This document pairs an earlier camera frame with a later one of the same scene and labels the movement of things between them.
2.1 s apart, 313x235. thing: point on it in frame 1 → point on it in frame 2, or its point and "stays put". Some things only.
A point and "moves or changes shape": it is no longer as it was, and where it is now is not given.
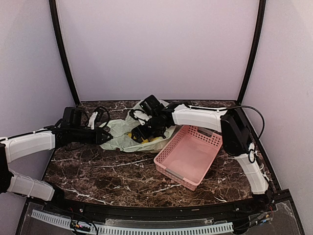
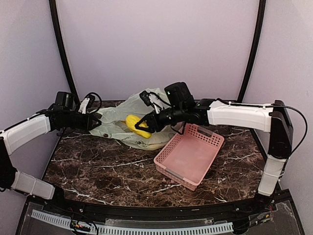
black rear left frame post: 57,31 stays put
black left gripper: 98,137 → 88,125
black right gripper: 135,131 → 153,126
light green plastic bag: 122,140 moves or changes shape
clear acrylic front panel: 275,219 stays put
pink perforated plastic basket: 186,157 stays put
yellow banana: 145,141 → 131,120
